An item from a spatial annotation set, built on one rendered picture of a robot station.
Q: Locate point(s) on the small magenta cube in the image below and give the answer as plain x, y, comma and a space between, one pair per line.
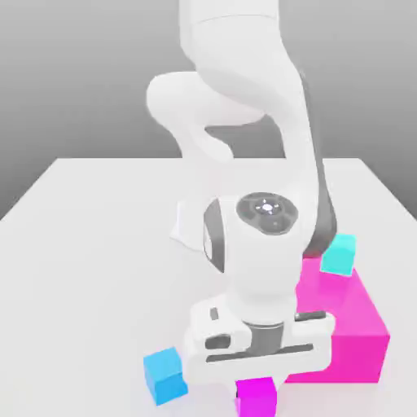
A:
255, 397

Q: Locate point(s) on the large pink box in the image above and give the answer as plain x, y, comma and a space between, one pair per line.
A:
358, 348

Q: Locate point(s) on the small cyan cube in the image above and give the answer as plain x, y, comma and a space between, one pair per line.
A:
338, 257

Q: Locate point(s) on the small blue cube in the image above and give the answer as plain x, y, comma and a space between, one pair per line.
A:
165, 376

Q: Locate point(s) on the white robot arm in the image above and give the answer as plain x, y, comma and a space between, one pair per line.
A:
260, 136

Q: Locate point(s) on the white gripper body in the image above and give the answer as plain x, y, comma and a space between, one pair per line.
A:
303, 360

